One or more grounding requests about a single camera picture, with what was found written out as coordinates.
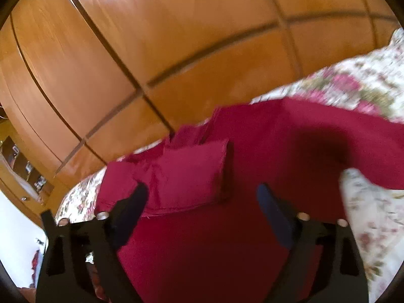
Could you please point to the floral bedspread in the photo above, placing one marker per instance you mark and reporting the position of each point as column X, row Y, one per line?
column 347, row 85

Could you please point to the wooden shelf with items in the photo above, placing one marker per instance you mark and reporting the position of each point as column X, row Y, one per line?
column 19, row 159

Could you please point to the red garment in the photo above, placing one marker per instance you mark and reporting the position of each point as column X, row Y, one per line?
column 221, row 243

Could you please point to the wooden wardrobe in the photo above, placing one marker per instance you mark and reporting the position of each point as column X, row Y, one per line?
column 157, row 38

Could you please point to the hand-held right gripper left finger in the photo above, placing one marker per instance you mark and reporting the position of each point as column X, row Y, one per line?
column 131, row 214

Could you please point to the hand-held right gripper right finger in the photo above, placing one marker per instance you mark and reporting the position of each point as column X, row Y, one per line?
column 274, row 214

